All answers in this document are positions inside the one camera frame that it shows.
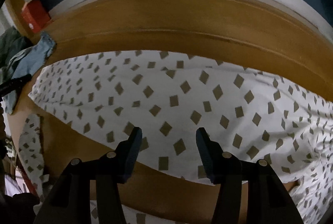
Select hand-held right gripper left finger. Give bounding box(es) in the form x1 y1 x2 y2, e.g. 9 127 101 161
32 126 143 224

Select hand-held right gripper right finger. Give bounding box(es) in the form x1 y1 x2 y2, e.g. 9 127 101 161
196 127 305 224

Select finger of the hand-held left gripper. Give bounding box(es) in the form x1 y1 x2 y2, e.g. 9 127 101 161
0 74 33 96

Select light blue jeans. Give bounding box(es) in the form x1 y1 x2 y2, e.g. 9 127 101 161
5 31 56 114

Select white diamond-print pants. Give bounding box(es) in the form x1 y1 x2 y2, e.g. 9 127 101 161
18 50 333 224

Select grey-green garment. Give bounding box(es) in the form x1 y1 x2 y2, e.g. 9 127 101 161
0 26 33 73

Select red box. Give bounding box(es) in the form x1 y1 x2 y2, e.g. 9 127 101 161
21 0 52 33

